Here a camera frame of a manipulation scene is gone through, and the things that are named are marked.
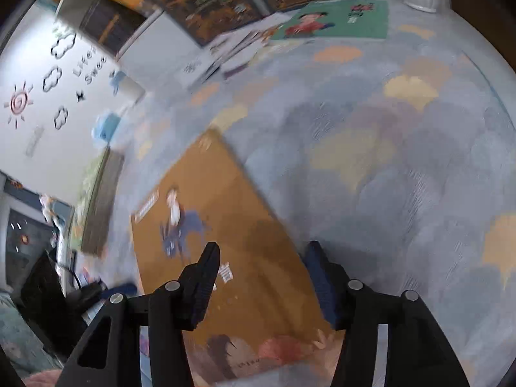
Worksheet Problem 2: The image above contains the white blue water bottle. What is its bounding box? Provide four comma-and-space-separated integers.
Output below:
109, 70, 146, 104

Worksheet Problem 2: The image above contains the black lettering wall decal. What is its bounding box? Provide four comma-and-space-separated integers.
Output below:
72, 44, 109, 86

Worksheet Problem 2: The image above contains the white book with ink birds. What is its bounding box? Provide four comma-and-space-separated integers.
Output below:
175, 50, 226, 89

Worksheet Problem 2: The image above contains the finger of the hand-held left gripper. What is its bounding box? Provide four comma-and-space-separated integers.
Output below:
66, 282, 137, 311

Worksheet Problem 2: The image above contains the black cloud wall decal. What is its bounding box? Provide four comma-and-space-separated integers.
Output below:
50, 31, 78, 60
53, 106, 69, 131
41, 65, 64, 94

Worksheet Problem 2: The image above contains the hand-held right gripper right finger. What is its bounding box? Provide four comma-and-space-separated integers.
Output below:
304, 241, 470, 387

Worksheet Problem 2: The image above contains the teal quilted blanket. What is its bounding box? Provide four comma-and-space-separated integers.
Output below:
0, 292, 61, 377

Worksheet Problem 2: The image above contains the stack of picture books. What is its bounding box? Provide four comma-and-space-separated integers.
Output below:
80, 146, 126, 256

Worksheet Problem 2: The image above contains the white wall socket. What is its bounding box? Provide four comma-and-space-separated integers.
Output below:
25, 124, 46, 159

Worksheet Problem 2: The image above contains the dark glass door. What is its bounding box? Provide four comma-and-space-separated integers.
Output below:
0, 171, 75, 291

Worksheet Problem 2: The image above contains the blue tissue box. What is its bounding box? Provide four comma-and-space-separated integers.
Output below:
91, 112, 122, 143

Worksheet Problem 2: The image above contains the white bookcase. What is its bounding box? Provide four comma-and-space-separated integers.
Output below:
54, 0, 210, 85

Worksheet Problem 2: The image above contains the orange brown picture book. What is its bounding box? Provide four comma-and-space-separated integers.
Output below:
130, 128, 345, 385

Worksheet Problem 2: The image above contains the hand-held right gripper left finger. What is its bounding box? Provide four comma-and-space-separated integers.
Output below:
58, 242, 220, 387

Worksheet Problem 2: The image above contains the green book with red child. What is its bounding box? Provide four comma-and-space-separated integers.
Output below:
269, 0, 390, 42

